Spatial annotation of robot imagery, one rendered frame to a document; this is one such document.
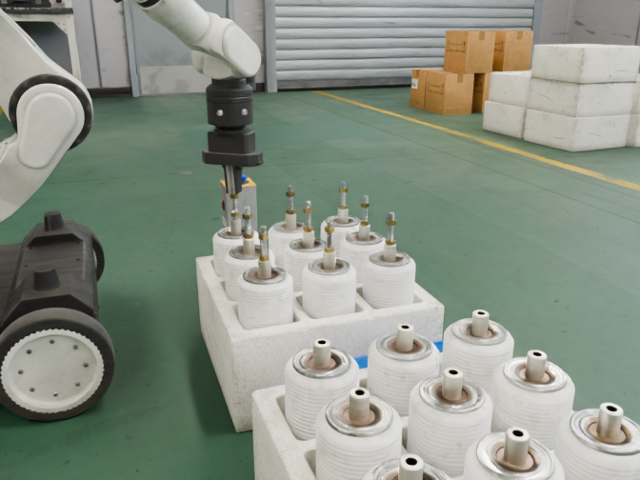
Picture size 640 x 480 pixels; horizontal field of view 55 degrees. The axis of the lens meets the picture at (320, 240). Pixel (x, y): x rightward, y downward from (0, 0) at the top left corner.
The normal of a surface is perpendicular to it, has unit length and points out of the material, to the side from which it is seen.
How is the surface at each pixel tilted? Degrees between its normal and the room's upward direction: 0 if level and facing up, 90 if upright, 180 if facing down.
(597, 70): 90
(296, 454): 0
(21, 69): 90
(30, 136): 90
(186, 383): 0
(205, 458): 0
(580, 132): 90
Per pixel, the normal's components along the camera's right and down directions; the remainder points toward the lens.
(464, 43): -0.93, 0.12
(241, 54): 0.84, 0.18
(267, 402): 0.00, -0.94
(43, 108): 0.35, 0.32
